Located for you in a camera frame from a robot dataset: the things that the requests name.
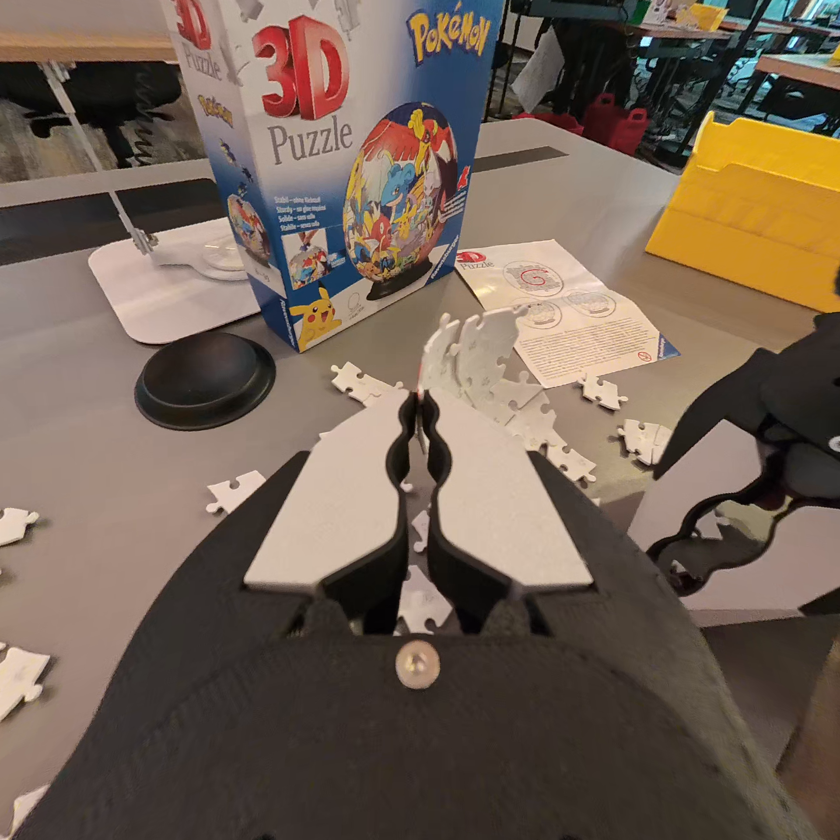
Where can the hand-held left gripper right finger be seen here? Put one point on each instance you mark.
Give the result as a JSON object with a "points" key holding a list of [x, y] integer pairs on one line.
{"points": [[512, 518]]}

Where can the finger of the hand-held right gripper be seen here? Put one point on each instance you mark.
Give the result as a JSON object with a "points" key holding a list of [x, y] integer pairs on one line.
{"points": [[774, 577], [709, 472]]}

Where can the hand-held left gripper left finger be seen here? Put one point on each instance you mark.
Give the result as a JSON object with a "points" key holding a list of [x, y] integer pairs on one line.
{"points": [[328, 518]]}

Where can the white puzzle pieces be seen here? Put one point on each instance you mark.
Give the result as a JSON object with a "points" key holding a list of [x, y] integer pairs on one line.
{"points": [[358, 384]]}

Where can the assembled white puzzle ball section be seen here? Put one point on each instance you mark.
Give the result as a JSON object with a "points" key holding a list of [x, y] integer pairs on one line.
{"points": [[479, 348]]}

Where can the black round puzzle stand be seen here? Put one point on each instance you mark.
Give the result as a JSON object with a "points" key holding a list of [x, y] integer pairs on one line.
{"points": [[203, 380]]}

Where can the blue puzzle box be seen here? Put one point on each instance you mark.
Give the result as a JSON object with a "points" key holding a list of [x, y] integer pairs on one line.
{"points": [[367, 197]]}

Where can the yellow plastic bin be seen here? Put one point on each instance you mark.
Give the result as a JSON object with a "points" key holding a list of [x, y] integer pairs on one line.
{"points": [[754, 223]]}

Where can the white instruction leaflet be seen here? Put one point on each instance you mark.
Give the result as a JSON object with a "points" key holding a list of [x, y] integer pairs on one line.
{"points": [[590, 328]]}

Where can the white flat stand plate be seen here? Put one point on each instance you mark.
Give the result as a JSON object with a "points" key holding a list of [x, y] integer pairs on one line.
{"points": [[164, 295]]}

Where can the red plastic container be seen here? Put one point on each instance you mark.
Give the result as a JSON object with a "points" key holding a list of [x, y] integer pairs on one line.
{"points": [[633, 131], [600, 121]]}

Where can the wooden background table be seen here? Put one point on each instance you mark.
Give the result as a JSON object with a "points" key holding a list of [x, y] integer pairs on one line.
{"points": [[800, 69], [79, 47]]}

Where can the white hanging paper sheet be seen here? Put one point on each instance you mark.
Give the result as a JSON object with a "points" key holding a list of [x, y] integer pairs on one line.
{"points": [[538, 69]]}

